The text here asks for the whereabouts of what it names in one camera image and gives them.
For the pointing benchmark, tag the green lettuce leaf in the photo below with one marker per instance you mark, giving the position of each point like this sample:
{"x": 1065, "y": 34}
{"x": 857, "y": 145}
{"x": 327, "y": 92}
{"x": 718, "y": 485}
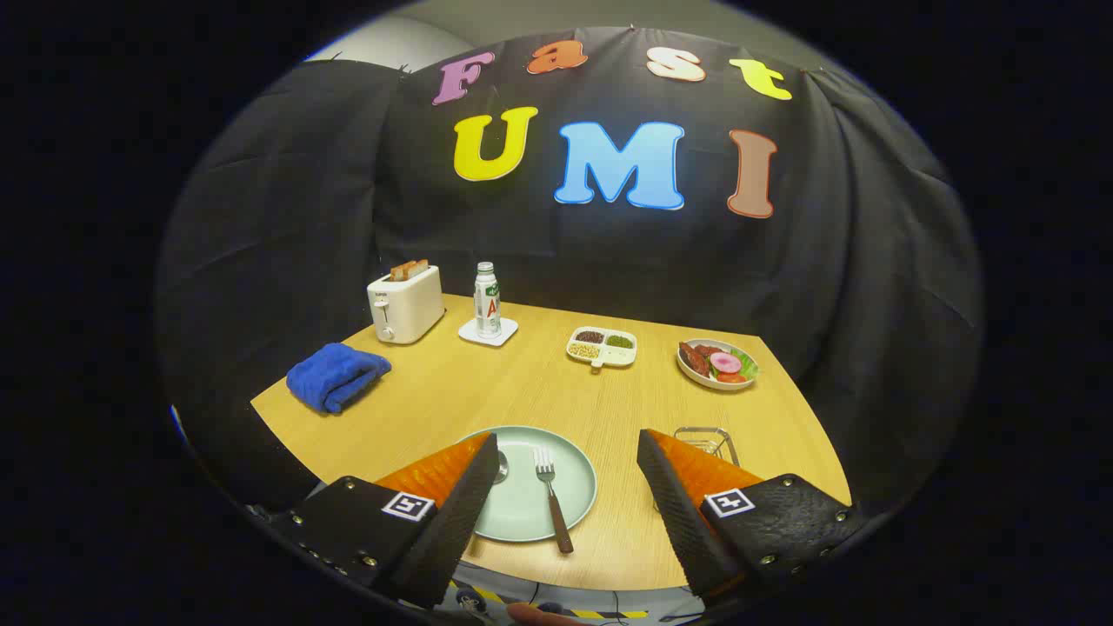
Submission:
{"x": 748, "y": 361}

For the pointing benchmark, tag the grilled meat pieces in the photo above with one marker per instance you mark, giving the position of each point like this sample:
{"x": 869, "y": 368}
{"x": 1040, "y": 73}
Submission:
{"x": 694, "y": 357}

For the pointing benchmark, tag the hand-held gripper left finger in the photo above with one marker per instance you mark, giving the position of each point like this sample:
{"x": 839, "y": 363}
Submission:
{"x": 452, "y": 513}

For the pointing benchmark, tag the toasted bread slice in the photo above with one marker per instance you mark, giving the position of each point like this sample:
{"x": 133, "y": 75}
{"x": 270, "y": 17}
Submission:
{"x": 420, "y": 266}
{"x": 400, "y": 271}

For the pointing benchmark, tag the white drink bottle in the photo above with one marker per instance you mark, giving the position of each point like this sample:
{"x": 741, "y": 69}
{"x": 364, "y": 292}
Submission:
{"x": 487, "y": 300}

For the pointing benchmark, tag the pale green plate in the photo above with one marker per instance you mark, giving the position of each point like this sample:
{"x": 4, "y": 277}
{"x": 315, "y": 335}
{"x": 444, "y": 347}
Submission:
{"x": 522, "y": 504}

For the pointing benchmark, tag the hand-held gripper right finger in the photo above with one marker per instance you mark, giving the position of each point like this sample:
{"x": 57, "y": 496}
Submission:
{"x": 683, "y": 513}

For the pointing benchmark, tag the white divided dish with grains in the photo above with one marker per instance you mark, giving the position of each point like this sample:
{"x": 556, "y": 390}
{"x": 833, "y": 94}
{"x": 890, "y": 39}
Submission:
{"x": 602, "y": 352}

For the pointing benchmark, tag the white toaster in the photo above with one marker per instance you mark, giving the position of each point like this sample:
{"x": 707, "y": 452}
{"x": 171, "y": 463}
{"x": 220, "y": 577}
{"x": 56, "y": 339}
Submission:
{"x": 409, "y": 309}

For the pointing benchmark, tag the white square coaster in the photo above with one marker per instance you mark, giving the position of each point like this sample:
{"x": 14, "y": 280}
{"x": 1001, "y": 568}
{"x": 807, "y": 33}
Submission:
{"x": 474, "y": 333}

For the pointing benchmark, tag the red tomato slice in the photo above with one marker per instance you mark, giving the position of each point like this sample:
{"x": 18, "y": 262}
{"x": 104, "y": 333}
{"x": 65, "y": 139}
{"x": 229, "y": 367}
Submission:
{"x": 732, "y": 378}

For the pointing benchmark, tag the black backdrop cloth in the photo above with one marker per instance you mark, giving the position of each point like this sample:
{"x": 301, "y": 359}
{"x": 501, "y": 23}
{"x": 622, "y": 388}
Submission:
{"x": 348, "y": 174}

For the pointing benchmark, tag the pink round food slice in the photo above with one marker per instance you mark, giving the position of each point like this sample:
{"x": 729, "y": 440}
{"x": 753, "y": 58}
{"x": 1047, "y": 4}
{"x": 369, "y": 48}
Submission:
{"x": 725, "y": 362}

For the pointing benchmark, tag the blue folded towel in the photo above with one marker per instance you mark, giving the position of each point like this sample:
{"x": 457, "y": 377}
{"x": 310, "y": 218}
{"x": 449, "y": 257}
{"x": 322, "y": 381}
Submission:
{"x": 335, "y": 376}

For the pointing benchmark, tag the white plate of food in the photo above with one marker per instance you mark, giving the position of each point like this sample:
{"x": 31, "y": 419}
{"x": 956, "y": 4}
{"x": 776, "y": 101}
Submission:
{"x": 696, "y": 376}

